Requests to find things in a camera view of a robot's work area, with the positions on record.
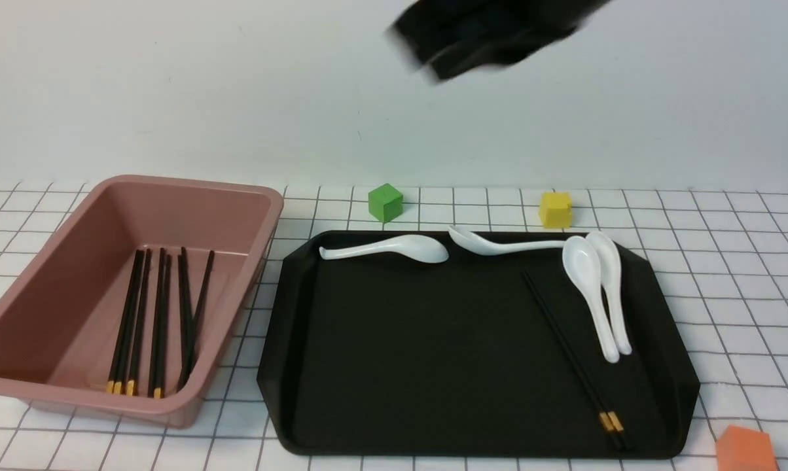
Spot pink plastic bin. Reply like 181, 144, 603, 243
0, 175, 283, 428

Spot black chopstick in bin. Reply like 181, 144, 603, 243
126, 249, 152, 396
147, 247, 166, 398
106, 250, 145, 394
178, 247, 215, 390
177, 247, 192, 391
119, 259, 145, 394
152, 254, 172, 399

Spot white checkered tablecloth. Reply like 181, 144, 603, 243
0, 184, 788, 470

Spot black serving tray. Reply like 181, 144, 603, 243
257, 230, 700, 459

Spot yellow cube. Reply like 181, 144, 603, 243
539, 192, 573, 229

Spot white ceramic spoon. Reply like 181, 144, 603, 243
586, 232, 633, 355
319, 234, 449, 264
448, 226, 565, 256
562, 235, 621, 364

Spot green cube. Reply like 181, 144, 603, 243
368, 184, 404, 224

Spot black chopstick on tray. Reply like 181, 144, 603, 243
521, 273, 624, 452
525, 272, 633, 451

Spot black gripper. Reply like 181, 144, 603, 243
390, 1, 607, 83

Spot orange cube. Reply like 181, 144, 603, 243
716, 425, 779, 471

